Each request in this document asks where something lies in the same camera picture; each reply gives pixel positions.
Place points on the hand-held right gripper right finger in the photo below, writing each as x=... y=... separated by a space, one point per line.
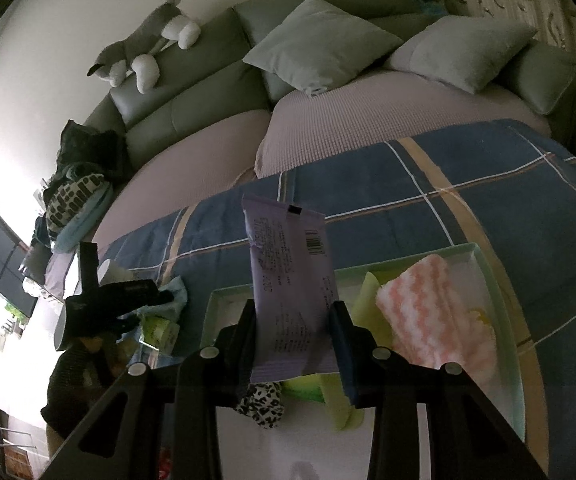
x=343 y=350

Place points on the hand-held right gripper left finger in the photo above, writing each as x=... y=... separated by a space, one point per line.
x=243 y=355

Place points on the white box with green rim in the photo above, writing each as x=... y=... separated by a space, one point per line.
x=233 y=305

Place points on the leopard print cloth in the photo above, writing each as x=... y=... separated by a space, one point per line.
x=263 y=402

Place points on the bright green cloth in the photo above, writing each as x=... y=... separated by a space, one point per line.
x=303 y=386

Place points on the yellow-green cloth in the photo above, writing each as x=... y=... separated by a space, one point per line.
x=367 y=300

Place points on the purple wipes packet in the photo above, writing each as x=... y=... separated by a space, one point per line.
x=288 y=300

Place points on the pink white fuzzy towel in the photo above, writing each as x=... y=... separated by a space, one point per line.
x=437 y=320

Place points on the white capped bottle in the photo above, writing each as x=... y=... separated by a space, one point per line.
x=110 y=271

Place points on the white bottle with green label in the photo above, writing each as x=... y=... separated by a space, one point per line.
x=160 y=332

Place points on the light blue cloth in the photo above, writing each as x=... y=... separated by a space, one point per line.
x=175 y=292

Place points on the teal cushion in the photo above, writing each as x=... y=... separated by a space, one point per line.
x=80 y=225

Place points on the leopard print cushion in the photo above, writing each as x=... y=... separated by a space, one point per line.
x=73 y=195

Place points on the pink waffle bed cover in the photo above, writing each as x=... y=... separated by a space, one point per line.
x=392 y=120
x=178 y=170

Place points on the pile of dark clothes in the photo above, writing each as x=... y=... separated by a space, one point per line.
x=88 y=150

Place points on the blue plaid quilt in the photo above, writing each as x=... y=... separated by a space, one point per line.
x=417 y=180

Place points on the grey upholstered headboard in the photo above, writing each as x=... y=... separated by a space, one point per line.
x=193 y=110

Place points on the grey white husky plush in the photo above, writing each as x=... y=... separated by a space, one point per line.
x=143 y=50

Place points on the light green pillow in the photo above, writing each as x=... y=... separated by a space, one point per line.
x=318 y=45
x=462 y=50

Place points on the grey cushion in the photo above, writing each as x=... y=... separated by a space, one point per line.
x=542 y=80

